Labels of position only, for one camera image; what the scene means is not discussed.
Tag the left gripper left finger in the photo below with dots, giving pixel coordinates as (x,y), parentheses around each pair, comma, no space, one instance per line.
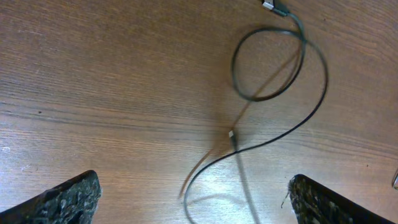
(74,201)

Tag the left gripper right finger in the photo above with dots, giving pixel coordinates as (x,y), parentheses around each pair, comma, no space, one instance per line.
(313,203)

